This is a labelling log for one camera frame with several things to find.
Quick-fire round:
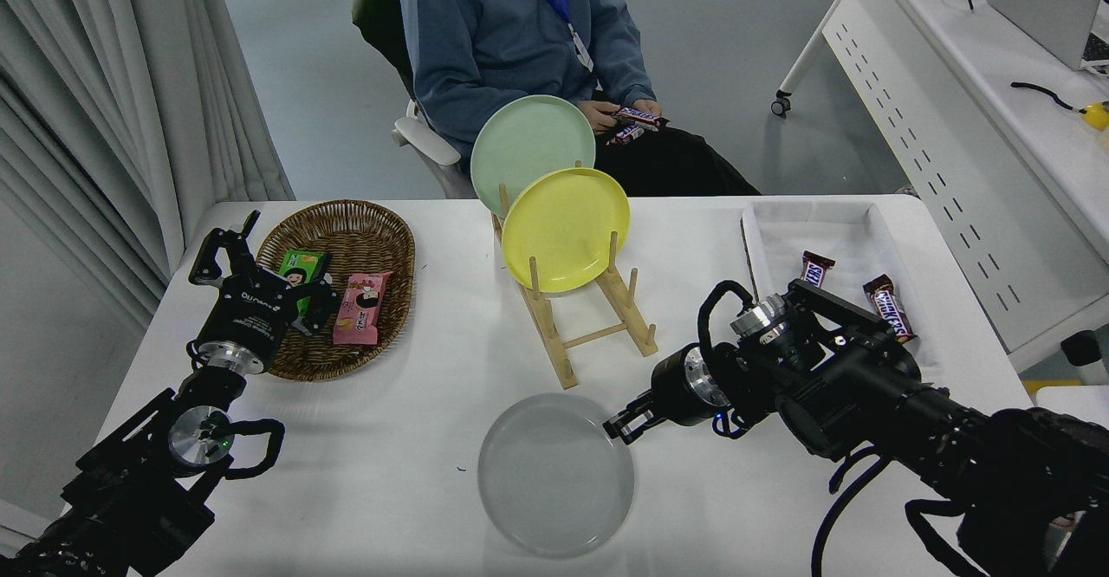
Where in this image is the pale grey curtain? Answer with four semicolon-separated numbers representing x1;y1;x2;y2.
0;0;295;331

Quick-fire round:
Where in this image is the green snack pack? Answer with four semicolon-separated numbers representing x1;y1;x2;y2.
279;249;334;316

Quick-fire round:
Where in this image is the black strap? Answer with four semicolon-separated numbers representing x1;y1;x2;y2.
1011;81;1088;113

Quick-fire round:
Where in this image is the brown wicker basket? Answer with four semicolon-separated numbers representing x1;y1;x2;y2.
256;199;417;383

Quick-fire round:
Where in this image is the yellow plate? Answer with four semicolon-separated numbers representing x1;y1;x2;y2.
502;167;632;294

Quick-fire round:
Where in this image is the grey plate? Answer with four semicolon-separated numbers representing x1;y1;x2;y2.
477;392;636;558

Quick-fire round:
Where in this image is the pink snack pack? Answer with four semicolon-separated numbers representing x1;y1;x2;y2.
333;270;393;347

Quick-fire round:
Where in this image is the white chair with dark backrest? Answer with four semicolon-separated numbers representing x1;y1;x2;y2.
351;0;477;200

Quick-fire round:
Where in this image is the white tray with cork base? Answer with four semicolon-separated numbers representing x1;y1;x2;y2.
741;199;945;386

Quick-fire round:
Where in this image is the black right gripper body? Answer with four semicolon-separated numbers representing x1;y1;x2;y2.
651;344;708;427

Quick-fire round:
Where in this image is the black cylindrical post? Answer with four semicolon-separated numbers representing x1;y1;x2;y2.
1061;330;1108;385

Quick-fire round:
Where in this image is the person's right hand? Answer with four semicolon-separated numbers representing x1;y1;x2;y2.
576;100;621;134

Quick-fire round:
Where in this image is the person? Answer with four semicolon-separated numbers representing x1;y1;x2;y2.
399;0;763;198

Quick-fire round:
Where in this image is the wooden plate rack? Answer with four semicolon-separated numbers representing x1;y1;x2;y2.
491;159;659;391

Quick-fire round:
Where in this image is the blue lanyard with white badge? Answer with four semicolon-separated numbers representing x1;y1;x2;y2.
511;0;595;74

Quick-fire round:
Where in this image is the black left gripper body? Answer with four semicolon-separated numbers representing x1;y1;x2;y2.
199;268;305;360

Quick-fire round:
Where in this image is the white desk with perforated panel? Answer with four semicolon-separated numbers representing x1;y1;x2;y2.
771;0;1109;374

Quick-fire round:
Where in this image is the pale green plate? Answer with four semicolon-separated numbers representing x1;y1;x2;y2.
470;94;598;218

